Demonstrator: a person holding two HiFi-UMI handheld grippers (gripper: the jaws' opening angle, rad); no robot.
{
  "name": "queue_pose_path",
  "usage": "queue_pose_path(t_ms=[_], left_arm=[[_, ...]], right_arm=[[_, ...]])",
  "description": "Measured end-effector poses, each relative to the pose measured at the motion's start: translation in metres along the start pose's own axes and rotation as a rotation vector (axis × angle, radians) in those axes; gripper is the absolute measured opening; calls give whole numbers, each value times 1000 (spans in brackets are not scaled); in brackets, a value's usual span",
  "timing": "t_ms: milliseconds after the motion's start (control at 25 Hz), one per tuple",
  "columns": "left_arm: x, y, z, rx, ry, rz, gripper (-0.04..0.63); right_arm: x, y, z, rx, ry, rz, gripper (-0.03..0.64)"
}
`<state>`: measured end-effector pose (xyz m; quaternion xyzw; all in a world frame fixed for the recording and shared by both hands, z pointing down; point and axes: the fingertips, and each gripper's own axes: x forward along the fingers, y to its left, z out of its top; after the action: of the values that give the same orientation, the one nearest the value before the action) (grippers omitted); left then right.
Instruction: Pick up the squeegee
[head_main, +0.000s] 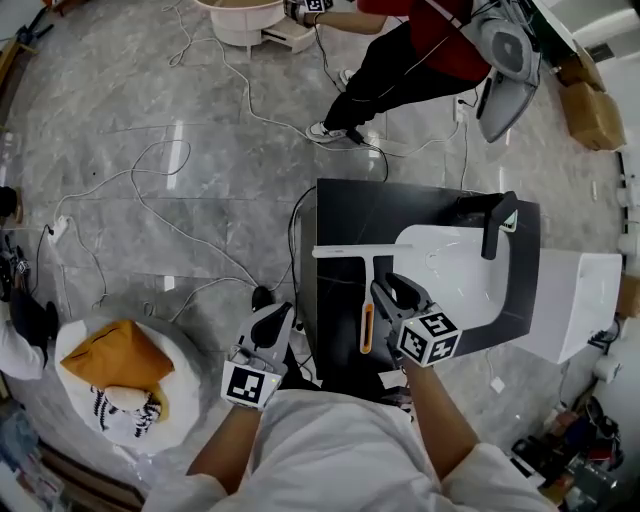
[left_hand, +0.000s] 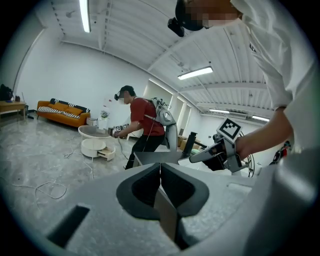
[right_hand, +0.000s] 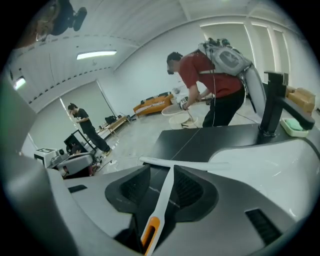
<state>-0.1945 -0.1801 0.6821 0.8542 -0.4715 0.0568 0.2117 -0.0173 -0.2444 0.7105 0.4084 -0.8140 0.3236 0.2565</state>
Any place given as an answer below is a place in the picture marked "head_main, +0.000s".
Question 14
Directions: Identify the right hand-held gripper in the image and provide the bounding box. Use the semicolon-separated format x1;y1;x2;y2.
370;272;462;369

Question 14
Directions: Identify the small cardboard box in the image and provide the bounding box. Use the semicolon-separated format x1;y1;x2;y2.
552;43;608;94

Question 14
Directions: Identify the person's right forearm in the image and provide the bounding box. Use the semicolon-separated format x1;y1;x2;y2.
401;357;482;484

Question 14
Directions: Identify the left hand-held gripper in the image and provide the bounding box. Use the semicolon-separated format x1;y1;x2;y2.
220;302;296;412

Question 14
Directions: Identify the long white floor cable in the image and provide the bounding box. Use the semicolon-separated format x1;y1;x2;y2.
52;139;261;324

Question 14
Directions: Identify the black faucet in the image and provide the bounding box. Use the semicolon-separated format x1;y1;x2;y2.
456;190;520;261

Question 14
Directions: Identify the person's white shirt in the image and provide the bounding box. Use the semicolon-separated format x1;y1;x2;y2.
141;388;560;512

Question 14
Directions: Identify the white bean bag cushion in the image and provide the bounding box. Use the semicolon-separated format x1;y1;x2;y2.
53;317;205;455

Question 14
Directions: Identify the pile of dark equipment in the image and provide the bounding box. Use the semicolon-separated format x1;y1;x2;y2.
509;394;626;512

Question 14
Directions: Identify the white sink basin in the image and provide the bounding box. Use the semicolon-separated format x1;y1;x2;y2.
392;224;512;332

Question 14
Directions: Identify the white rectangular cabinet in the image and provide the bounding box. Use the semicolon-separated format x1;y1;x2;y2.
513;247;624;365

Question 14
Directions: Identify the white squeegee with orange handle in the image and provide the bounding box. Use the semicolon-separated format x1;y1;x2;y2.
311;243;414;356

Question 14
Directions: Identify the black vanity cabinet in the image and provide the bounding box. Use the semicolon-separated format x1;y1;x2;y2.
298;178;543;397

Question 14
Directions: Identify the orange pillow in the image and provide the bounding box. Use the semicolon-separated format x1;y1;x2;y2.
59;319;176;397

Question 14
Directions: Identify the black oval floor device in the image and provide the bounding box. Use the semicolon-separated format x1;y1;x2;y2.
250;285;277;312

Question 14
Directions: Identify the striped plush toy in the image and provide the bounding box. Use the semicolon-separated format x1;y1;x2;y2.
90;384;163;440

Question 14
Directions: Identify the large cardboard box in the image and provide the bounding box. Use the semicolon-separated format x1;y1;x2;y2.
558;81;628;152

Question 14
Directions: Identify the person's left forearm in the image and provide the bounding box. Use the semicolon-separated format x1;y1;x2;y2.
186;403;262;497

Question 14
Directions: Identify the white looped floor cable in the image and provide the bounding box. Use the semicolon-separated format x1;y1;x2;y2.
160;0;462;159

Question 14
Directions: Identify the white power strip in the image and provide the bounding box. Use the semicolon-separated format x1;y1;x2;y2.
46;214;70;245

